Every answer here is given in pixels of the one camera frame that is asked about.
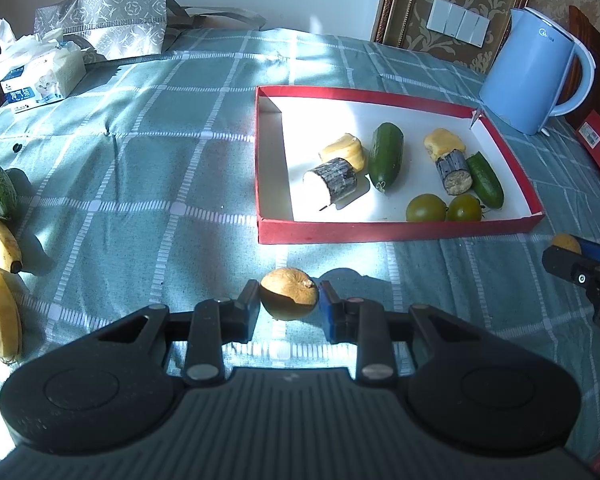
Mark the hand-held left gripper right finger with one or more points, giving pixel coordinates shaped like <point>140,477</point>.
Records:
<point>330,315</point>

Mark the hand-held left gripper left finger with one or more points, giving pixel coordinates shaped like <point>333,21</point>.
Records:
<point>247,310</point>

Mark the round yellow fruit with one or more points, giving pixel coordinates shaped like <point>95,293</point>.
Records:
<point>567,244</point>
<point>287,292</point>

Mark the cut cucumber half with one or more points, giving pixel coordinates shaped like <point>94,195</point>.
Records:
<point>485,185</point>

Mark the green tomato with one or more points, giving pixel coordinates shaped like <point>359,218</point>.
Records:
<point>464,208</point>
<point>425,208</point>

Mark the red cardboard box tray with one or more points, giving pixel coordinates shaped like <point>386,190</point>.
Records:
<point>275,160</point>

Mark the whole dark green cucumber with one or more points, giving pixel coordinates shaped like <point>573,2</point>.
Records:
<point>386,155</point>

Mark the yellow corn piece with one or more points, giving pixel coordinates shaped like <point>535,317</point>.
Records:
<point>442,142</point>
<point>345,152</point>

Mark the green checked tablecloth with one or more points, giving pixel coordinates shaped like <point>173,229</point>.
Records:
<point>130,185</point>

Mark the light blue electric kettle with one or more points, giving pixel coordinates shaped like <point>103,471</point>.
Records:
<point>520,75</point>

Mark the yellow banana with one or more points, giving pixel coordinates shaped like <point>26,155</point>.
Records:
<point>0,237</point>
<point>0,310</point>

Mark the white tissue pack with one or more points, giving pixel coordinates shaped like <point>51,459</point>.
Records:
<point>45,75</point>

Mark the silver patterned tote bag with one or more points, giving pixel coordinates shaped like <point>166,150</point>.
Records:
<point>105,25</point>

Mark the white wall switch panel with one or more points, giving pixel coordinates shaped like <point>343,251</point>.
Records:
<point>457,22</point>

